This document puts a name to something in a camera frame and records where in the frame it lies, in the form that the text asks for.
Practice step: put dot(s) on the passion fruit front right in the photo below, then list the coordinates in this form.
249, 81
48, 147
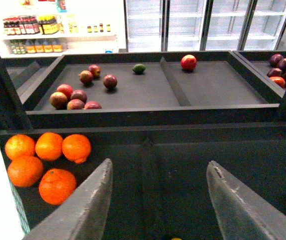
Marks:
91, 105

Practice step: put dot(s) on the dark passion fruit alone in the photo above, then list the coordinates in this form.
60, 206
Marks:
110, 81

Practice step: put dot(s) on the black right fruit tray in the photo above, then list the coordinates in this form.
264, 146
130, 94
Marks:
270, 63

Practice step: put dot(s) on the glass door refrigerator cabinet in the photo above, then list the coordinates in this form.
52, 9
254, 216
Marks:
198, 25

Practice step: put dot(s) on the orange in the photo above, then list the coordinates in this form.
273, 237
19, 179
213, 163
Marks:
19, 145
49, 146
25, 171
76, 148
56, 186

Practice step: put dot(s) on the white shelf with bottles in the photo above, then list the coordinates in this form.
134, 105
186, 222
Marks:
43, 28

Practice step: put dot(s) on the dark passion fruit middle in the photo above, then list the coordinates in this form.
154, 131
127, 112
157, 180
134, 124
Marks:
79, 94

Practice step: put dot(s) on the black lower fruit tray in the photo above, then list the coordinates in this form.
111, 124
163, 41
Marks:
160, 187

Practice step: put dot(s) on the passion fruit front left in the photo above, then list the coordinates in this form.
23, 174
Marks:
59, 100

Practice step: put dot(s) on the passion fruit back left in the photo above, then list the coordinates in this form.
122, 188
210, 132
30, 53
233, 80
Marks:
86, 77

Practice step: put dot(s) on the orange back right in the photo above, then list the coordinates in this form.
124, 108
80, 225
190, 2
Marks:
76, 148

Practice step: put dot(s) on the orange back middle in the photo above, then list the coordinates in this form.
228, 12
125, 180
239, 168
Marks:
49, 146

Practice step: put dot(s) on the red passion fruit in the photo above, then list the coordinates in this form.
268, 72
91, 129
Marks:
66, 89

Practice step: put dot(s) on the orange back left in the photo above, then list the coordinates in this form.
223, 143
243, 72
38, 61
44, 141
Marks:
19, 145

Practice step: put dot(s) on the red apple on tray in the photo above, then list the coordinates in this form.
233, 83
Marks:
188, 62

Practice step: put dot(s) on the orange left front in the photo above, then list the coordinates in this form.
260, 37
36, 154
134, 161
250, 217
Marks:
25, 171

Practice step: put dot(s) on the black upper fruit tray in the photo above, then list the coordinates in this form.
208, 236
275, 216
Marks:
223, 88

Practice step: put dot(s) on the black fruit tray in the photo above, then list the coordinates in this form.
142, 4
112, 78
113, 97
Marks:
270, 63
223, 88
160, 187

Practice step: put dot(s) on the passion fruit front centre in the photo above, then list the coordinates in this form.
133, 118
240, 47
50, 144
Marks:
75, 104

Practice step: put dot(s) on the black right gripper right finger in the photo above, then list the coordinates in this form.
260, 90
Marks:
241, 213

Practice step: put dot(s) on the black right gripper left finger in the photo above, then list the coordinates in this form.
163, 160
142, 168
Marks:
84, 214

